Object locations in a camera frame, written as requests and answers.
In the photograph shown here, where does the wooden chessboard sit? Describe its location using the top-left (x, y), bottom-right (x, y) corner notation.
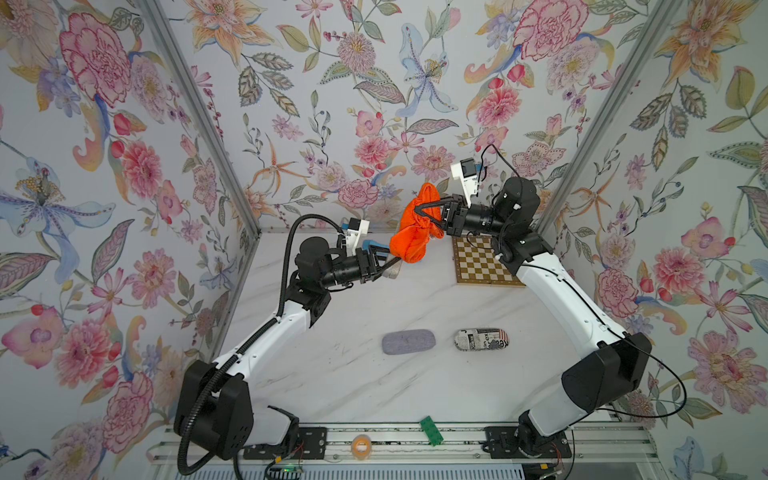
top-left (452, 236), bottom-right (525, 288)

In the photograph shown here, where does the orange tape roll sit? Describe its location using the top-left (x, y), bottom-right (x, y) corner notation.
top-left (351, 435), bottom-right (372, 460)

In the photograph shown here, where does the blue cylindrical case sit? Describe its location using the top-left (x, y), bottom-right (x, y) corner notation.
top-left (362, 240), bottom-right (389, 250)

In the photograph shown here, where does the black corrugated cable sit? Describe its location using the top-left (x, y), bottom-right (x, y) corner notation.
top-left (176, 214), bottom-right (349, 476)

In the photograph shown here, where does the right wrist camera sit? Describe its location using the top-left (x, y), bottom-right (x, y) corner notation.
top-left (451, 158), bottom-right (480, 207)

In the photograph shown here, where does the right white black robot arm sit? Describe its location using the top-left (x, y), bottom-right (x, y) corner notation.
top-left (411, 177), bottom-right (651, 458)

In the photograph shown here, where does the green plastic block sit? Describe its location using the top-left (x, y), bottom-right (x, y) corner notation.
top-left (419, 416), bottom-right (444, 446)

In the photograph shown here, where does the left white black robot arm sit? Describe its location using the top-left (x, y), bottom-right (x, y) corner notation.
top-left (174, 237), bottom-right (400, 475)

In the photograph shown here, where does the purple eyeglass case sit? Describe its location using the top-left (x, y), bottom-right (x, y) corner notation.
top-left (381, 329), bottom-right (436, 355)

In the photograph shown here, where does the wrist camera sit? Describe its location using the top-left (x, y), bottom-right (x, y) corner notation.
top-left (451, 158), bottom-right (480, 207)
top-left (343, 218), bottom-right (370, 255)

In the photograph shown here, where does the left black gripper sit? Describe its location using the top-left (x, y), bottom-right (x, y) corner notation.
top-left (317, 251), bottom-right (401, 291)

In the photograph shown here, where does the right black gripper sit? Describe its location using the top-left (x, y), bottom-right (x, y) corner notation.
top-left (421, 200), bottom-right (514, 247)

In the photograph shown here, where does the orange fluffy cloth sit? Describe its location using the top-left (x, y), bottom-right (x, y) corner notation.
top-left (389, 182), bottom-right (443, 264)

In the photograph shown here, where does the grey beige eyeglass case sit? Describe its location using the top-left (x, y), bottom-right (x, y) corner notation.
top-left (383, 259), bottom-right (402, 280)

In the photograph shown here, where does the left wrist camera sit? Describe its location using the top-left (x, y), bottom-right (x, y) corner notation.
top-left (343, 218), bottom-right (370, 255)

